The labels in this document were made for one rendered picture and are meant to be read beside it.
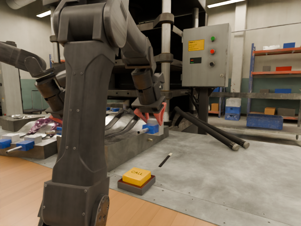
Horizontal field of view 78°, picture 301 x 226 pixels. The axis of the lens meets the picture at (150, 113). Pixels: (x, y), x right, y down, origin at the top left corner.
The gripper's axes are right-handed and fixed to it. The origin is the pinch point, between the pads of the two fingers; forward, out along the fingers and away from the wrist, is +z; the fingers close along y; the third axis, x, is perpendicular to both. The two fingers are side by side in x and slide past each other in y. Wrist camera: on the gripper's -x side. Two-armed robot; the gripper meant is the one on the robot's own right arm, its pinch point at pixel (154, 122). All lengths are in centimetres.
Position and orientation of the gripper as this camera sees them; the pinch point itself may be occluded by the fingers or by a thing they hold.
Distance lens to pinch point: 66.7
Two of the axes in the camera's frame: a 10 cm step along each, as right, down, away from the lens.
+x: -4.2, 5.7, -7.0
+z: 2.3, 8.2, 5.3
